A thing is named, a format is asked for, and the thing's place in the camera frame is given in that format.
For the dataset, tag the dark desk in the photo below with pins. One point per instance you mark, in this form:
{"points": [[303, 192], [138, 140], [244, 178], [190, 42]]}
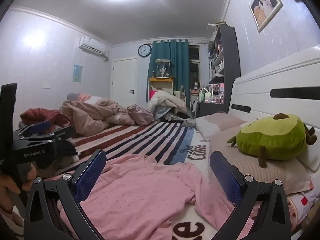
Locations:
{"points": [[212, 108]]}

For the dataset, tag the mannequin head with wig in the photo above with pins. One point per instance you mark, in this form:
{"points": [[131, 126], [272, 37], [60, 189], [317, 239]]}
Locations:
{"points": [[196, 85]]}

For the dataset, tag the small blue wall poster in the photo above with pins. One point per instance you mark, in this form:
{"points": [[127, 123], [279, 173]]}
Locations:
{"points": [[77, 73]]}

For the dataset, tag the striped blanket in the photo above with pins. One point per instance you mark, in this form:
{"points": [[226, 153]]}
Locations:
{"points": [[140, 140]]}

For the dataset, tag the beige ribbed pillow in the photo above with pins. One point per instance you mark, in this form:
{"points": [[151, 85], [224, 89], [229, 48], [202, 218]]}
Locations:
{"points": [[275, 175]]}

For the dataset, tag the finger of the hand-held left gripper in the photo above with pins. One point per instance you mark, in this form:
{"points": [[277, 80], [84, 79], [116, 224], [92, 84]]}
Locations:
{"points": [[57, 133], [37, 127]]}

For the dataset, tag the yellow shelf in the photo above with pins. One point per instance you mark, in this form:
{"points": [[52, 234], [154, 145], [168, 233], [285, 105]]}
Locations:
{"points": [[160, 80]]}

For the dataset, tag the teal curtain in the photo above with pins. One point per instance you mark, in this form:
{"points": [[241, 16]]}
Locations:
{"points": [[177, 62]]}

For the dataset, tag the white light switch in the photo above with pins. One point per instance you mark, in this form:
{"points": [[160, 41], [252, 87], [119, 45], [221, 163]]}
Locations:
{"points": [[46, 85]]}

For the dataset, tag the red cloth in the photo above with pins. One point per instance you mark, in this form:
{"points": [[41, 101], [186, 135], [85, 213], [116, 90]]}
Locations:
{"points": [[42, 115]]}

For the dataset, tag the dark bookshelf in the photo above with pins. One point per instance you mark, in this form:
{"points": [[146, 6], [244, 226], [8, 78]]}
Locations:
{"points": [[231, 62]]}

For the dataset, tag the pink satin bag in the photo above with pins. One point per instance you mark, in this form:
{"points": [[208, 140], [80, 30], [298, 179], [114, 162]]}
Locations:
{"points": [[140, 115]]}

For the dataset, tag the pink floral bedsheet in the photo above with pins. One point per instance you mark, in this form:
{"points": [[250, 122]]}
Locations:
{"points": [[300, 200]]}

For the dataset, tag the pink dotted top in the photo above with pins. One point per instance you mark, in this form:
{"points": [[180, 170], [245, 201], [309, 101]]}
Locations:
{"points": [[140, 195]]}

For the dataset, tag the dark window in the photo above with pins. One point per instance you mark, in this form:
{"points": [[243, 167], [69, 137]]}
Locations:
{"points": [[193, 67]]}

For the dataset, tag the green avocado plush toy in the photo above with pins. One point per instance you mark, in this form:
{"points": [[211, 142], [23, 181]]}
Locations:
{"points": [[272, 137]]}

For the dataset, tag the person's left hand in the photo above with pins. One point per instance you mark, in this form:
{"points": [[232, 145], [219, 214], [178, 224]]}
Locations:
{"points": [[7, 190]]}

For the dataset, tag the glass display case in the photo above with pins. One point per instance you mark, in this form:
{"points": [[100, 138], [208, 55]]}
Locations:
{"points": [[162, 67]]}

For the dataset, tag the round wall clock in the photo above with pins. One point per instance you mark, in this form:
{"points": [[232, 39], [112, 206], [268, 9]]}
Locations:
{"points": [[144, 50]]}

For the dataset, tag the white bed headboard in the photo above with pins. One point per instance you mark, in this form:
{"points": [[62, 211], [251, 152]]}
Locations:
{"points": [[262, 85]]}

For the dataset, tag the beige duvet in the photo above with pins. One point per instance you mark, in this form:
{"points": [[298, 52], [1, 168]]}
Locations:
{"points": [[87, 115]]}

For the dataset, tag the white door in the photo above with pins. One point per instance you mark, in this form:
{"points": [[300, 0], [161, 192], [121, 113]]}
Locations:
{"points": [[123, 80]]}

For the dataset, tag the white air conditioner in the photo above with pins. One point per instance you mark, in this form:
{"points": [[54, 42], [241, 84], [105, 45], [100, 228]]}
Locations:
{"points": [[92, 46]]}

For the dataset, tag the cluster of cosmetic bottles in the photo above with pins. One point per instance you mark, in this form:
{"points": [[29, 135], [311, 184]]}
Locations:
{"points": [[212, 93]]}

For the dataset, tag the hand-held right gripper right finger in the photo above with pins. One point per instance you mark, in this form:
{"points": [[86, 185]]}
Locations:
{"points": [[225, 177]]}

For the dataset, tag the plain beige pillow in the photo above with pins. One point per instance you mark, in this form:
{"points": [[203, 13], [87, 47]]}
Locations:
{"points": [[217, 122]]}

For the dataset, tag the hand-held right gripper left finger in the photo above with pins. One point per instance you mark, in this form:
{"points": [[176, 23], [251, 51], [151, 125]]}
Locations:
{"points": [[90, 175]]}

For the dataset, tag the cream bedding pile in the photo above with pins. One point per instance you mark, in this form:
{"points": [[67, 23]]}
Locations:
{"points": [[165, 102]]}

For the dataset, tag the framed wall picture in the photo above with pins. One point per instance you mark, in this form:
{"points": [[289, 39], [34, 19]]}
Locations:
{"points": [[265, 5]]}

